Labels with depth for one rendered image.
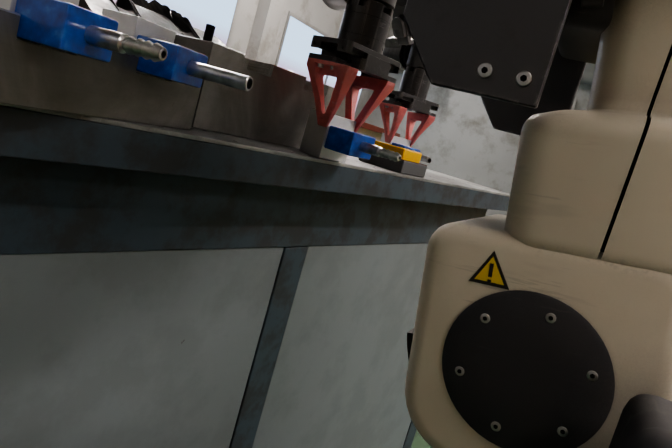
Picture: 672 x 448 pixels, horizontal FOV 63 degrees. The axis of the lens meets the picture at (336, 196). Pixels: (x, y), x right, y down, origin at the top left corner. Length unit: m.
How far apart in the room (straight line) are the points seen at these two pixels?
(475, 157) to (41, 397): 9.43
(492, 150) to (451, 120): 0.90
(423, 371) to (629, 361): 0.13
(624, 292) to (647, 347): 0.03
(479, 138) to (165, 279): 9.35
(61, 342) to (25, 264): 0.09
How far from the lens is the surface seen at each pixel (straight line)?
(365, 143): 0.64
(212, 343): 0.70
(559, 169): 0.37
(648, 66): 0.42
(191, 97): 0.53
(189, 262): 0.62
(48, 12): 0.38
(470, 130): 9.89
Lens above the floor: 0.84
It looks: 7 degrees down
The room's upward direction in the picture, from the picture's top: 16 degrees clockwise
